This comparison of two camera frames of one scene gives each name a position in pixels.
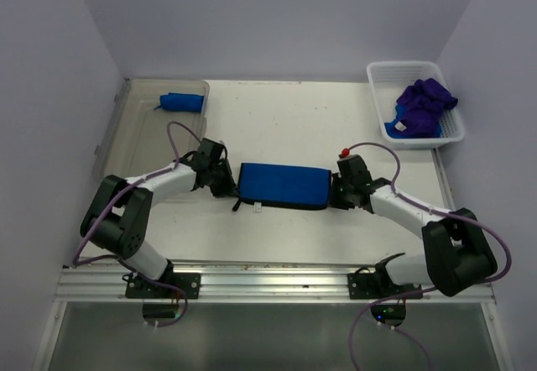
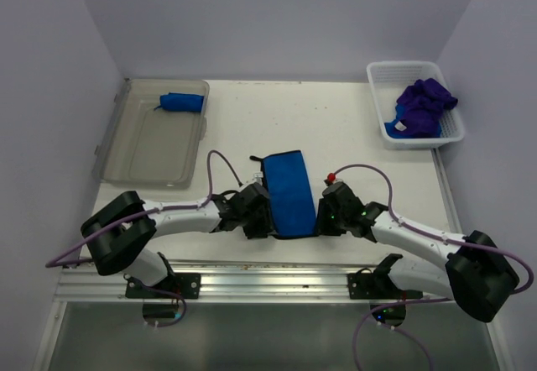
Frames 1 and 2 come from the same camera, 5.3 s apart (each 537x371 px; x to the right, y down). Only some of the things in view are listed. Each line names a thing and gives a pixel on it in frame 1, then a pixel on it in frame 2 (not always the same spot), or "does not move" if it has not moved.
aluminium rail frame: (238, 282) does not move
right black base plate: (369, 286) does not move
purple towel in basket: (423, 105) does not move
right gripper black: (335, 201) → (323, 228)
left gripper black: (228, 188) → (265, 225)
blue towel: (180, 101) does not move
